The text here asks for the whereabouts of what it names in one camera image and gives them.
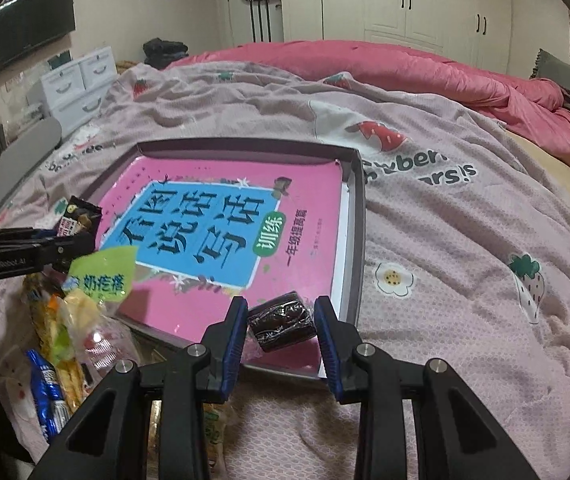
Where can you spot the orange cake packet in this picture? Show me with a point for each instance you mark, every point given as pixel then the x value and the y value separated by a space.
pixel 215 420

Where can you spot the blue oreo packet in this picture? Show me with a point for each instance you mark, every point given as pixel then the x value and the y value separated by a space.
pixel 51 407

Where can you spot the pink blue workbook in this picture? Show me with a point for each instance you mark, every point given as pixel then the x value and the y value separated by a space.
pixel 209 230

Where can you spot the pink quilt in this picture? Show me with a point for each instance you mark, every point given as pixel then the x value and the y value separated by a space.
pixel 532 108

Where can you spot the light green snack bag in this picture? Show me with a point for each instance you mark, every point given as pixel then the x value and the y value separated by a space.
pixel 95 288

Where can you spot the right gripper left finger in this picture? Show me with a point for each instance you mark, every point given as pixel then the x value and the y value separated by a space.
pixel 107 437

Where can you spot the wall television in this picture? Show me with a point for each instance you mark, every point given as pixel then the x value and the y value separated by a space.
pixel 28 25

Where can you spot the red ball candy bag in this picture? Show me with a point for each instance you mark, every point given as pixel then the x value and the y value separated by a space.
pixel 107 342

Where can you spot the cream wardrobe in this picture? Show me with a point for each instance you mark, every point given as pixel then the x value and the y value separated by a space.
pixel 473 32

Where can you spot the dark green pea snack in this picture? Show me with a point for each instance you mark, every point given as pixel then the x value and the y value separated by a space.
pixel 79 216

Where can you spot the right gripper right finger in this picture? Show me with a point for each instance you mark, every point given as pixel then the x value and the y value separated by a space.
pixel 456 435

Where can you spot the black clothes pile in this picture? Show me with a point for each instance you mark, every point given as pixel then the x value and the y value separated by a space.
pixel 160 53

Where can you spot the dark candy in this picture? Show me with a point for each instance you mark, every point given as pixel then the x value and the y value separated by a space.
pixel 281 322

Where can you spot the white drawer cabinet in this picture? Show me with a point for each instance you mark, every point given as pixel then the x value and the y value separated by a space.
pixel 73 93

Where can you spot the pink strawberry bed sheet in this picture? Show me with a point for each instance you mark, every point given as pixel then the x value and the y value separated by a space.
pixel 467 252

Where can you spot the yellow panda snack bar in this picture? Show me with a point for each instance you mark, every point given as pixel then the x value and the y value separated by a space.
pixel 45 302

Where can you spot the dark shallow box tray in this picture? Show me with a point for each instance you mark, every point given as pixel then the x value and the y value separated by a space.
pixel 268 150

